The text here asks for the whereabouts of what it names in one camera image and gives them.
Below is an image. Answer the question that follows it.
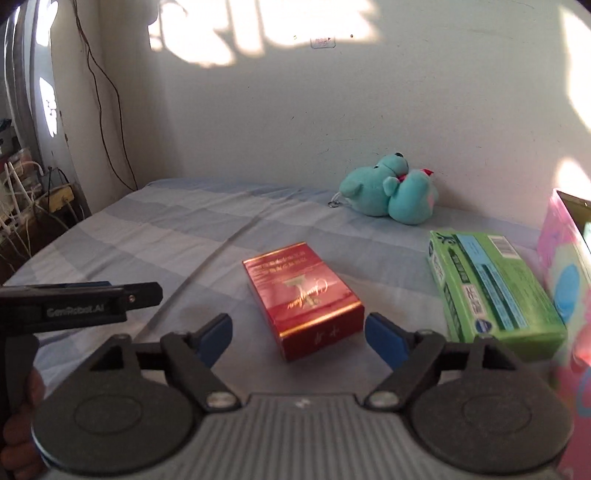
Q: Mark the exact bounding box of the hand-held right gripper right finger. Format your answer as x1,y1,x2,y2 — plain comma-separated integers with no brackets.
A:
364,312,530,412

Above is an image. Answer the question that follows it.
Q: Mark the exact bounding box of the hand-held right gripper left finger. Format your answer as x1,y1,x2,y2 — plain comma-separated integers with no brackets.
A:
85,313,243,412

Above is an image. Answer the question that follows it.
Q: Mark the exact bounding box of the red box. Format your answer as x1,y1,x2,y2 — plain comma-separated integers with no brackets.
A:
242,241,366,363

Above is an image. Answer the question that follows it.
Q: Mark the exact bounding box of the pink tin box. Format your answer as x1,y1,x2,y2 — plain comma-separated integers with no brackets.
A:
537,188,591,480

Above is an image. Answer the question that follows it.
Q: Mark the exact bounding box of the person's left hand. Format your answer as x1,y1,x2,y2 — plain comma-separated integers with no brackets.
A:
0,370,48,480

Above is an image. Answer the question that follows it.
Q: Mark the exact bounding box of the blue checked bed sheet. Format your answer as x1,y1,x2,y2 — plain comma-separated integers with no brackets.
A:
0,177,561,416

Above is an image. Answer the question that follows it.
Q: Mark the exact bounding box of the yellow power strip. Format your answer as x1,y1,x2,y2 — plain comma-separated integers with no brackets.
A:
45,184,75,212

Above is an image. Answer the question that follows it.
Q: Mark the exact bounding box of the small green box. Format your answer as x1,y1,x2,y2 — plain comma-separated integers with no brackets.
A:
427,229,568,363

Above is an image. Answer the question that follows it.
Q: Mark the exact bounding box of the teal plush toy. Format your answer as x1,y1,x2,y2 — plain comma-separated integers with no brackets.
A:
328,151,440,226

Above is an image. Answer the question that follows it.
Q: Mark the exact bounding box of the grey curtain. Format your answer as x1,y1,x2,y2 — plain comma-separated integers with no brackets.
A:
0,7,52,155

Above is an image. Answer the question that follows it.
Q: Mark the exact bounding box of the thin dark wall cable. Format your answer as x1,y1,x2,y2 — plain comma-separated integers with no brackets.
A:
73,0,140,193

